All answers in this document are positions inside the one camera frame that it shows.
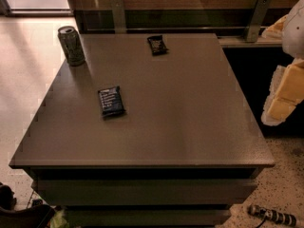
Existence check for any left metal bracket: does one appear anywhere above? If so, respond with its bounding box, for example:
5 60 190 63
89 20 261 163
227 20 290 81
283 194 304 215
111 0 126 33

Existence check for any metal bracket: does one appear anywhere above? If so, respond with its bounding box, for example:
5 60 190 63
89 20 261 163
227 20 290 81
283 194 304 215
244 0 272 43
111 0 126 33

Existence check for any black rxbar chocolate wrapper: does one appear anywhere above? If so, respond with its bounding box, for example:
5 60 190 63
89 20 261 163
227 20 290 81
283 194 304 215
147 35 168 55

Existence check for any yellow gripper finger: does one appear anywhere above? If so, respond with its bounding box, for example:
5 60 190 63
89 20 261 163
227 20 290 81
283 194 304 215
261 59 304 126
261 15 287 39

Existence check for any green energy drink can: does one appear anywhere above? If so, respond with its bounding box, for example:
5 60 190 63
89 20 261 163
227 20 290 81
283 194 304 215
58 26 86 67

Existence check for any black white striped tool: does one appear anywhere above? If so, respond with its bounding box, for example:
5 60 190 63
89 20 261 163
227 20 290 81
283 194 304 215
247 204 300 228

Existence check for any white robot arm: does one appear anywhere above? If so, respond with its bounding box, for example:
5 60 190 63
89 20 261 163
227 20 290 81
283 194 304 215
261 0 304 126

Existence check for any dark drawer cabinet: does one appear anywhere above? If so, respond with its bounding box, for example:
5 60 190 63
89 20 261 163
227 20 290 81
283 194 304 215
10 34 275 227

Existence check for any dark bag on floor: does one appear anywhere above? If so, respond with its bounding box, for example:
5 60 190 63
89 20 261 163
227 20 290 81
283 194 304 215
0 183 55 228

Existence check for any right metal bracket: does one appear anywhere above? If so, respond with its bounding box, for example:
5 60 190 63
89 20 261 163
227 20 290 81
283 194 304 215
244 0 272 43

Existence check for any dark blue rxbar wrapper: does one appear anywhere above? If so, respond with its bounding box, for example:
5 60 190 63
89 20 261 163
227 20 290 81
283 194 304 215
98 86 125 118

